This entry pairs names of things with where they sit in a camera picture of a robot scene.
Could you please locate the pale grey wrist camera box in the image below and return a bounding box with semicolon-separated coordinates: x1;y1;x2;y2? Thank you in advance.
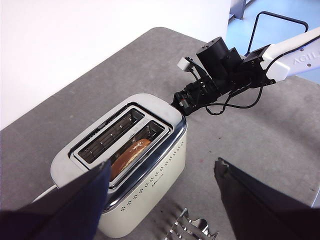
178;56;195;72

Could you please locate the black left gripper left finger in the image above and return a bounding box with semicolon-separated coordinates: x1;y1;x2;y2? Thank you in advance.
0;159;112;240

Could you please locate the white power cable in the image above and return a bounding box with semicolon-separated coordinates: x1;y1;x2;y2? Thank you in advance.
31;184;60;205

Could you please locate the brown bread slice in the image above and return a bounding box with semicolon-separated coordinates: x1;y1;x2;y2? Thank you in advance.
109;138;153;182

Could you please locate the polished metal toast rack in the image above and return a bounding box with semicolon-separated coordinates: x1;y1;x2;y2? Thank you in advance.
163;207;221;240

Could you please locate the cream and chrome toaster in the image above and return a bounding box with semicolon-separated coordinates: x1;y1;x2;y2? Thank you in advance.
49;93;188;239

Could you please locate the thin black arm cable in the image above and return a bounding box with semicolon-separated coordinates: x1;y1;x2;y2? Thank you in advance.
204;82;263;116

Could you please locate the black metal tube frame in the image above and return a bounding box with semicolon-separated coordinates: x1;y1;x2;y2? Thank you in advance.
247;11;310;55

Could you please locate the grey metal post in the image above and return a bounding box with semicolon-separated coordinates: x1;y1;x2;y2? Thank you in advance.
228;0;247;20

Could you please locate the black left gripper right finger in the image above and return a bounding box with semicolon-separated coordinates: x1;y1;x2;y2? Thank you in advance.
214;156;320;240

